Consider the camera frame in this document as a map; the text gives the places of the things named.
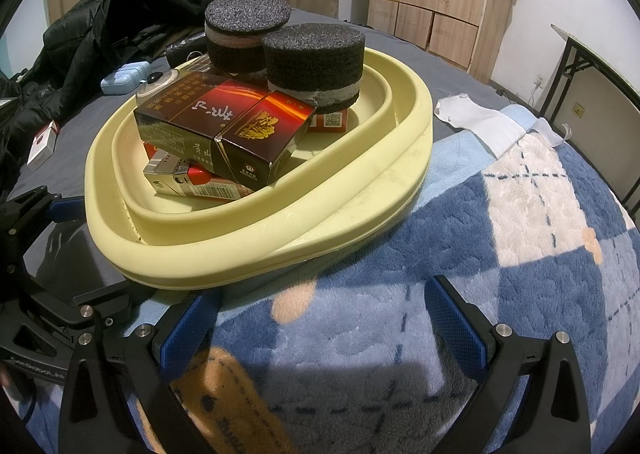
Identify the silver grey box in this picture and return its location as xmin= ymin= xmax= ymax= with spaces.
xmin=145 ymin=150 xmax=188 ymax=173

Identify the brown gold cigarette pack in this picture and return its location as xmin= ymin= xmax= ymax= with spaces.
xmin=172 ymin=56 xmax=213 ymax=79

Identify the pale yellow plastic basin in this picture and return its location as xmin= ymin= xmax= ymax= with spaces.
xmin=84 ymin=47 xmax=433 ymax=291

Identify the light blue plastic case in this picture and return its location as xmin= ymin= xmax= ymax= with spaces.
xmin=100 ymin=62 xmax=150 ymax=95

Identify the small white cloth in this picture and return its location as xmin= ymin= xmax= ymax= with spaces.
xmin=529 ymin=117 xmax=573 ymax=147

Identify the red white cigarette pack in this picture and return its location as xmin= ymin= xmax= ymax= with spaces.
xmin=27 ymin=120 xmax=61 ymax=166

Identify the black folding table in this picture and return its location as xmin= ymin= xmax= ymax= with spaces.
xmin=537 ymin=23 xmax=640 ymax=135

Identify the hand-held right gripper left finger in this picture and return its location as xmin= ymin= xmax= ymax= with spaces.
xmin=59 ymin=290 xmax=222 ymax=454

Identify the small red box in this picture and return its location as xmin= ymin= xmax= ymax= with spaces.
xmin=306 ymin=110 xmax=349 ymax=133

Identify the black jacket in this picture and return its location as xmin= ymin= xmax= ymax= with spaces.
xmin=0 ymin=0 xmax=207 ymax=185

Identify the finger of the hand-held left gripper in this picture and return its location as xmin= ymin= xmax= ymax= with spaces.
xmin=0 ymin=187 xmax=85 ymax=285
xmin=27 ymin=279 xmax=134 ymax=337

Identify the round beige box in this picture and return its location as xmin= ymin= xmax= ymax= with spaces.
xmin=136 ymin=69 xmax=181 ymax=102

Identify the blue checked fleece blanket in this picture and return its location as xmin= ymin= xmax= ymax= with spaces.
xmin=15 ymin=104 xmax=640 ymax=454

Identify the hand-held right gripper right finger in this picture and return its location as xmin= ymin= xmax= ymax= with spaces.
xmin=424 ymin=275 xmax=593 ymax=454

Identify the black foam cylinder wide lid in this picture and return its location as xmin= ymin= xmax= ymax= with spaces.
xmin=205 ymin=0 xmax=292 ymax=81

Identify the dark brown cigarette carton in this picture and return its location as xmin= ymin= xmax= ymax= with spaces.
xmin=134 ymin=76 xmax=319 ymax=187

